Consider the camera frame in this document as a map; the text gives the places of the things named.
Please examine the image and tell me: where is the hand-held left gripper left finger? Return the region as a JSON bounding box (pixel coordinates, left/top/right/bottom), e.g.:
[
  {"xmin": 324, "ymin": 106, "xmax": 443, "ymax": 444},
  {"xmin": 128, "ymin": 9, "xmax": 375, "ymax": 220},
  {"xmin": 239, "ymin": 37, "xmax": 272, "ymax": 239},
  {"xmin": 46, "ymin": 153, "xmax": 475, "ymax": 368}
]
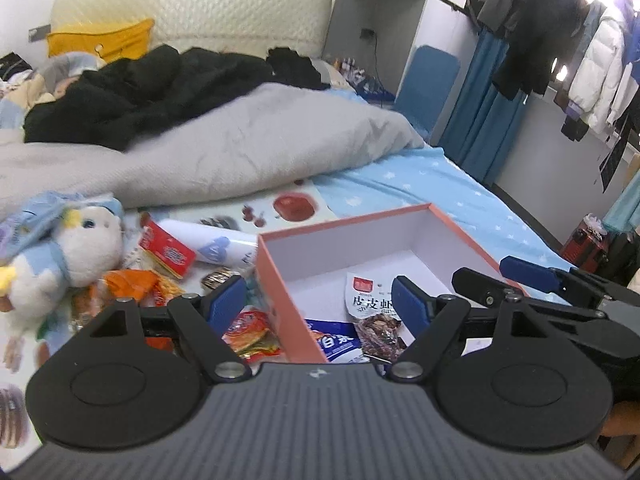
[{"xmin": 87, "ymin": 275, "xmax": 252, "ymax": 383}]

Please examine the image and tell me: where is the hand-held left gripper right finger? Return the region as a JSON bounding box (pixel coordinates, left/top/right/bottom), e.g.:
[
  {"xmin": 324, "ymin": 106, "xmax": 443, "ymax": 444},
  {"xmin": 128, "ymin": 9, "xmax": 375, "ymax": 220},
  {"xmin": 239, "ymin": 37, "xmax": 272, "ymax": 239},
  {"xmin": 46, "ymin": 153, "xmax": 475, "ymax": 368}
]
[{"xmin": 385, "ymin": 276, "xmax": 548, "ymax": 383}]

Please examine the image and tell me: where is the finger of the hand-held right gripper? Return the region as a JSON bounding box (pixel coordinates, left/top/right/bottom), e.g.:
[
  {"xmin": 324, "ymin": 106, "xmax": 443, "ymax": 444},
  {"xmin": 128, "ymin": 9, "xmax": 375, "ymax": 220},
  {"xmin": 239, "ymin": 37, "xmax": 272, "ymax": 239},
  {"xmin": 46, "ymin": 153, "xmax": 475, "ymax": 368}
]
[
  {"xmin": 499, "ymin": 255, "xmax": 608, "ymax": 303},
  {"xmin": 451, "ymin": 267, "xmax": 608, "ymax": 323}
]

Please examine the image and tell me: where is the white red-label snack packet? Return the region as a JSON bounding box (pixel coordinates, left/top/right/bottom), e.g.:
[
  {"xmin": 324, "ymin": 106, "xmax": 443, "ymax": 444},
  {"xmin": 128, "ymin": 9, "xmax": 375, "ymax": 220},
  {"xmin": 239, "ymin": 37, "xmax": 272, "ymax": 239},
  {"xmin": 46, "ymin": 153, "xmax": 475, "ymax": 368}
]
[{"xmin": 344, "ymin": 271, "xmax": 408, "ymax": 361}]

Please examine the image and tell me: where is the pink cardboard box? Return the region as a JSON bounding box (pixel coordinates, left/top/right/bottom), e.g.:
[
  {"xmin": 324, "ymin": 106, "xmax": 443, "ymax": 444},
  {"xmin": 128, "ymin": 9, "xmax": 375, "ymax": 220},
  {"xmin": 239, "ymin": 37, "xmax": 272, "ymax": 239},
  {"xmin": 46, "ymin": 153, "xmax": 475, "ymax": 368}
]
[{"xmin": 256, "ymin": 203, "xmax": 531, "ymax": 365}]

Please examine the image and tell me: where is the blue white snack packet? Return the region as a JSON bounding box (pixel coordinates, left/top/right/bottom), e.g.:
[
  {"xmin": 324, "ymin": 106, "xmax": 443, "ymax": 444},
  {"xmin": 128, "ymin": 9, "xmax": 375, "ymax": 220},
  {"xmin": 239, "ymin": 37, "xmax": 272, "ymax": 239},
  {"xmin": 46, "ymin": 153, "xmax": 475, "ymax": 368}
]
[{"xmin": 304, "ymin": 317, "xmax": 368, "ymax": 365}]

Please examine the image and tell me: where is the person's right forearm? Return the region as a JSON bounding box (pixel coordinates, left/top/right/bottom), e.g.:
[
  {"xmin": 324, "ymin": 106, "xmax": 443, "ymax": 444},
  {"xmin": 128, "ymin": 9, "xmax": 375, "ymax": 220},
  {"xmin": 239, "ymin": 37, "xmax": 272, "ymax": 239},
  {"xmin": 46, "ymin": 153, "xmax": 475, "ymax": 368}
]
[{"xmin": 600, "ymin": 400, "xmax": 640, "ymax": 456}]

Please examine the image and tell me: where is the dark triangular snack packet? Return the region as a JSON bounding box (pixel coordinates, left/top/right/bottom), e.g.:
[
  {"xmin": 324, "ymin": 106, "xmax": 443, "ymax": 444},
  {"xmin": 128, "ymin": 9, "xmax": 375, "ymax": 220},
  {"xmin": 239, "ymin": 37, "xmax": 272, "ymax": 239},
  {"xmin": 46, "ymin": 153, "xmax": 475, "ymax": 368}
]
[{"xmin": 201, "ymin": 269, "xmax": 241, "ymax": 296}]

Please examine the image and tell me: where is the red yellow snack packet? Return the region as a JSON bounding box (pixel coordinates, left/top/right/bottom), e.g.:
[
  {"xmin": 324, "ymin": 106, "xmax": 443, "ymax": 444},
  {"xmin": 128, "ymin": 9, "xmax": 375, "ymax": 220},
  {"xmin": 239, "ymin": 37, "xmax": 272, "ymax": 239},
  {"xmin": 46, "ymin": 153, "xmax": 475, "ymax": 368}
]
[{"xmin": 222, "ymin": 309, "xmax": 287, "ymax": 361}]

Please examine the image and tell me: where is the white tube with blue heart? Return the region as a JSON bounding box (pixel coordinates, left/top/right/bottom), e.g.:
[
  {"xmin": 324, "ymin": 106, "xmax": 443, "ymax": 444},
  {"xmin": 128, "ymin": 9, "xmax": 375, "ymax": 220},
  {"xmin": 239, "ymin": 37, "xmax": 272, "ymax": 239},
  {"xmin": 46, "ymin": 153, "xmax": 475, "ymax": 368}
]
[{"xmin": 160, "ymin": 219, "xmax": 261, "ymax": 266}]

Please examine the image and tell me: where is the red suitcase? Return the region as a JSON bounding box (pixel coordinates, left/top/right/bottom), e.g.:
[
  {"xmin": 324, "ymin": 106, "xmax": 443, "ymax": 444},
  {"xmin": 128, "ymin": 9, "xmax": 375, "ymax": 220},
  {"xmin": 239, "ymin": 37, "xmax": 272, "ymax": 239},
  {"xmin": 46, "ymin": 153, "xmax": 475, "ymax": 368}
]
[{"xmin": 560, "ymin": 215, "xmax": 612, "ymax": 276}]

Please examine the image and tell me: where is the red label snack packet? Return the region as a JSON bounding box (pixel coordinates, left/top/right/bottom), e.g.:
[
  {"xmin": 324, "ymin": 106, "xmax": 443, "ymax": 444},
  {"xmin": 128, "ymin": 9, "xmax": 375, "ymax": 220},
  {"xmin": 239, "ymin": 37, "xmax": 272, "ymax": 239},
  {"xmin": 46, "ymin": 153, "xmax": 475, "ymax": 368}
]
[{"xmin": 139, "ymin": 217, "xmax": 197, "ymax": 281}]

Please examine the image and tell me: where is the orange snack packet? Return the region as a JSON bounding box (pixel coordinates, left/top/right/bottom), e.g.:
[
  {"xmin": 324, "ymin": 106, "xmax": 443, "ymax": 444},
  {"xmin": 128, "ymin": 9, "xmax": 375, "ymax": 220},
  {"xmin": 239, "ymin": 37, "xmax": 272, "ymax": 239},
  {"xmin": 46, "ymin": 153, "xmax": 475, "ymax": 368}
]
[{"xmin": 102, "ymin": 269, "xmax": 187, "ymax": 311}]

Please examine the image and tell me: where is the blue star bedsheet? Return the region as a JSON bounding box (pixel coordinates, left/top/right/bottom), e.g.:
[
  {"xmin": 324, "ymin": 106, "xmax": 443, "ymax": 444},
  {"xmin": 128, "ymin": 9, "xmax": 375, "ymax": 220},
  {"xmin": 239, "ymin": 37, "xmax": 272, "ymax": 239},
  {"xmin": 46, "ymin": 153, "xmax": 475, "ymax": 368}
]
[{"xmin": 312, "ymin": 147, "xmax": 576, "ymax": 291}]

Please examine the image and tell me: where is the fruit print mat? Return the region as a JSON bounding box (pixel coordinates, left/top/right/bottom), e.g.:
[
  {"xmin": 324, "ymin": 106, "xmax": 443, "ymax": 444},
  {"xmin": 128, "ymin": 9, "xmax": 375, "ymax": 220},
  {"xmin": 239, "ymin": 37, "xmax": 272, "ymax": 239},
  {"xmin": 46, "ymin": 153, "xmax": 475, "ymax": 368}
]
[{"xmin": 0, "ymin": 180, "xmax": 341, "ymax": 461}]

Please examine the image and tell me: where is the teal cloth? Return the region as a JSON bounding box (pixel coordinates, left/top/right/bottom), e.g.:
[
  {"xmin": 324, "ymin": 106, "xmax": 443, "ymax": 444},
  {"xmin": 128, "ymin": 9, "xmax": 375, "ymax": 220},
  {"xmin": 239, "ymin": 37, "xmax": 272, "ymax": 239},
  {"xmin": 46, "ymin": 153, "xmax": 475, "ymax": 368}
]
[{"xmin": 602, "ymin": 170, "xmax": 640, "ymax": 233}]

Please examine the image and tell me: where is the clear brown snack packet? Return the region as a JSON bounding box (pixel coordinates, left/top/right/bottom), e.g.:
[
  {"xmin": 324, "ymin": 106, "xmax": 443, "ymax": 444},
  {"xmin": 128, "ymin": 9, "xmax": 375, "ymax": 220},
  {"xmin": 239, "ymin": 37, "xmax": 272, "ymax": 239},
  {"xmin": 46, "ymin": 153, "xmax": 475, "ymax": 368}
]
[{"xmin": 70, "ymin": 282, "xmax": 108, "ymax": 333}]

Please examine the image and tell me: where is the blue white plush penguin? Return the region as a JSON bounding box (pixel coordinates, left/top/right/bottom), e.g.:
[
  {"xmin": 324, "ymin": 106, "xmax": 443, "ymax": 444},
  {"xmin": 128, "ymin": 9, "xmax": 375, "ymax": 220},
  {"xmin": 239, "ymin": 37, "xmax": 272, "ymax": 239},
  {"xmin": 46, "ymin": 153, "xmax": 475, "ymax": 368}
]
[{"xmin": 0, "ymin": 192, "xmax": 126, "ymax": 356}]

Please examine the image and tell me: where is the grey blanket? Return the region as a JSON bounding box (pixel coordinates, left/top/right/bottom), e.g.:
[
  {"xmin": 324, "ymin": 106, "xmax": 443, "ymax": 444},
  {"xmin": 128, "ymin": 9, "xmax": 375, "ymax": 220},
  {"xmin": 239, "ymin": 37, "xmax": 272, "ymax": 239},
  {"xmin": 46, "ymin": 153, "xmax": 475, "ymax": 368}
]
[{"xmin": 0, "ymin": 82, "xmax": 426, "ymax": 221}]

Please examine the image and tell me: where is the blue curtain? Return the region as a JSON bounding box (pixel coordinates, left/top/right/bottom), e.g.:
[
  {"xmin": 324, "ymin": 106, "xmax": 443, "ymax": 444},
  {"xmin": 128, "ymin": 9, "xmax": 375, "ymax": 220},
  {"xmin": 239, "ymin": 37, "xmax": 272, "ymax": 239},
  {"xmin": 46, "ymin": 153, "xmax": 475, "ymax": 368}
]
[{"xmin": 440, "ymin": 30, "xmax": 526, "ymax": 186}]

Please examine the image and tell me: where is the hanging white puffer jacket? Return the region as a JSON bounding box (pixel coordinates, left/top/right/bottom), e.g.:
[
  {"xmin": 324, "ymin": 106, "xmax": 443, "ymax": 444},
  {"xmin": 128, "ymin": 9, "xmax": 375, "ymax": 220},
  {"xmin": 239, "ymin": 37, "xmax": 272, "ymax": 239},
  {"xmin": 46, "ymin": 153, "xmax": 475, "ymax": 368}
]
[{"xmin": 567, "ymin": 5, "xmax": 632, "ymax": 133}]

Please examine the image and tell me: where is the black jacket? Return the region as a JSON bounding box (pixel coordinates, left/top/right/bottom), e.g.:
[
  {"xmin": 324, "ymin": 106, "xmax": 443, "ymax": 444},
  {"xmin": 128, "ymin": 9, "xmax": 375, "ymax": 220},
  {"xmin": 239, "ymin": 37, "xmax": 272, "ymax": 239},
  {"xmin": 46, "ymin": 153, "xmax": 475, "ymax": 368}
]
[{"xmin": 22, "ymin": 44, "xmax": 273, "ymax": 152}]

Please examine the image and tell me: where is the black garment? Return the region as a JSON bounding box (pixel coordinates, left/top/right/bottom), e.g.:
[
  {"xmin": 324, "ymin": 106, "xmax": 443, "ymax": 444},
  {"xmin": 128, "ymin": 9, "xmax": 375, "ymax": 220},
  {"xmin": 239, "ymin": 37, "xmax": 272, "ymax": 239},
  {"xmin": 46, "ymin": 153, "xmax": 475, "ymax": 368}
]
[{"xmin": 265, "ymin": 47, "xmax": 331, "ymax": 92}]

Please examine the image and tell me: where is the hanging black coat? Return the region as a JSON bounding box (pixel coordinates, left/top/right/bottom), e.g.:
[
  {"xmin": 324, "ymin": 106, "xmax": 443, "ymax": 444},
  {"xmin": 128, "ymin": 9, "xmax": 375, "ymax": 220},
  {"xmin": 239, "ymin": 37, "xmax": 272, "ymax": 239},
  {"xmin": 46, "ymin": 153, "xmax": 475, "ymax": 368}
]
[{"xmin": 492, "ymin": 0, "xmax": 586, "ymax": 101}]

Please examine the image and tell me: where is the cream quilted headboard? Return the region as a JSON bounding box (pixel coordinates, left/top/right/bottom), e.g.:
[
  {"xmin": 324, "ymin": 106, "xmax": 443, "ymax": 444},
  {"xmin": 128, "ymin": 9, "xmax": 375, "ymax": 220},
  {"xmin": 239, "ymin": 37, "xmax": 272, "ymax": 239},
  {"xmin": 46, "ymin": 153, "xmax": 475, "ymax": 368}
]
[{"xmin": 50, "ymin": 0, "xmax": 333, "ymax": 61}]

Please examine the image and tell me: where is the yellow pillow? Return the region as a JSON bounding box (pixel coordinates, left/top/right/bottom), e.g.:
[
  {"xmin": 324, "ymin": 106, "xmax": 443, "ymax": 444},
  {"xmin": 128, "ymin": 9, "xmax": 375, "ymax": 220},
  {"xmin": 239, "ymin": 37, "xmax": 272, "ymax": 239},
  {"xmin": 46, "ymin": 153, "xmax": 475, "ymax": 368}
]
[{"xmin": 46, "ymin": 18, "xmax": 156, "ymax": 63}]

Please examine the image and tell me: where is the black charger with cable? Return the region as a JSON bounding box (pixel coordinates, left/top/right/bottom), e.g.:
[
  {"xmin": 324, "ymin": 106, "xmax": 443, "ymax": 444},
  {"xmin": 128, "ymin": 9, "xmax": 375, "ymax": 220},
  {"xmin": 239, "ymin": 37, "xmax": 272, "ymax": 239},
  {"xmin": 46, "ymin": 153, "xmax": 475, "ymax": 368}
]
[{"xmin": 360, "ymin": 27, "xmax": 397, "ymax": 97}]

